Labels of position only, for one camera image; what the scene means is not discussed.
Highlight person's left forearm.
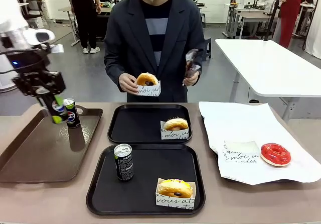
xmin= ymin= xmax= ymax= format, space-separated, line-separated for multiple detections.
xmin=192 ymin=37 xmax=206 ymax=74

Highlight red glazed donut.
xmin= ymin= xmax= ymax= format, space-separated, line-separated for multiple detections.
xmin=260 ymin=142 xmax=292 ymax=167

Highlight black tray under paper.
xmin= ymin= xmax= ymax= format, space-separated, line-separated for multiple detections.
xmin=200 ymin=113 xmax=299 ymax=184

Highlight dark stool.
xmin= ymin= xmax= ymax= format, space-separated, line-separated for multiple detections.
xmin=203 ymin=37 xmax=213 ymax=61

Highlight white paper sheet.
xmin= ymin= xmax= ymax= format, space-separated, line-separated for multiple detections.
xmin=198 ymin=101 xmax=321 ymax=186

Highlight black serving tongs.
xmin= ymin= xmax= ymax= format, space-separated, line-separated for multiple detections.
xmin=182 ymin=48 xmax=203 ymax=87

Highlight cream donut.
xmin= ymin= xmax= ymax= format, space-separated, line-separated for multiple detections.
xmin=163 ymin=118 xmax=189 ymax=132

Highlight grey workbench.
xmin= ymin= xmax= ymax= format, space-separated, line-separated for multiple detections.
xmin=225 ymin=2 xmax=280 ymax=39

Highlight small black plastic tray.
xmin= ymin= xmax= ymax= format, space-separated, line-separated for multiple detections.
xmin=107 ymin=103 xmax=193 ymax=144

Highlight white table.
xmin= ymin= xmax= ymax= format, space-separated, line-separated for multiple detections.
xmin=214 ymin=38 xmax=321 ymax=123

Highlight person in dark blazer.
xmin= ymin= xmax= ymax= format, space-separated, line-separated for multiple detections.
xmin=103 ymin=0 xmax=206 ymax=103

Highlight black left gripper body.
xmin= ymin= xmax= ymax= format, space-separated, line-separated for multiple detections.
xmin=12 ymin=70 xmax=67 ymax=97

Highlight printed white paper box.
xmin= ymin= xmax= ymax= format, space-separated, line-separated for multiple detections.
xmin=136 ymin=81 xmax=162 ymax=97

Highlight black green Pepsi can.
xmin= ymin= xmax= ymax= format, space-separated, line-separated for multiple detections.
xmin=41 ymin=88 xmax=67 ymax=125
xmin=62 ymin=98 xmax=81 ymax=130

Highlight person's right hand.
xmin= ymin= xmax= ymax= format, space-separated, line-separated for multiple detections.
xmin=118 ymin=72 xmax=141 ymax=95

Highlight large black plastic tray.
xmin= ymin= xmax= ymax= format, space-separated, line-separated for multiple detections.
xmin=86 ymin=143 xmax=206 ymax=216

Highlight person's left hand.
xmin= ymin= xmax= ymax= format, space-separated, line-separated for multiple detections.
xmin=183 ymin=69 xmax=201 ymax=87

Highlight person's right forearm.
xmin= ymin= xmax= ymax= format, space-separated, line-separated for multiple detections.
xmin=103 ymin=50 xmax=127 ymax=93

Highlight empty printed paper box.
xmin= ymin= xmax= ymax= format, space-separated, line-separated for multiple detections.
xmin=222 ymin=140 xmax=261 ymax=164

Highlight plain glazed donut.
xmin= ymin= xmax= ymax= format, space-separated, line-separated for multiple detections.
xmin=136 ymin=73 xmax=159 ymax=87

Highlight person in red apron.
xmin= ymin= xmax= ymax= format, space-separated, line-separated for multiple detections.
xmin=279 ymin=0 xmax=304 ymax=49

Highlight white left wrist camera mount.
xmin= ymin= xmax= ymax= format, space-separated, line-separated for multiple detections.
xmin=43 ymin=42 xmax=65 ymax=55

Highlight standing person in black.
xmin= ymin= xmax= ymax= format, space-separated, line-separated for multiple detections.
xmin=64 ymin=0 xmax=101 ymax=55

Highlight black office chair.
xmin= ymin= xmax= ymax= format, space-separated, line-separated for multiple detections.
xmin=25 ymin=0 xmax=44 ymax=21

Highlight yellow topped donut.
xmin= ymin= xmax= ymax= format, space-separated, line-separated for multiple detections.
xmin=158 ymin=178 xmax=194 ymax=199

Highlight brown plastic tray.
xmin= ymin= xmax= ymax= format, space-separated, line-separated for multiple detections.
xmin=0 ymin=105 xmax=104 ymax=183

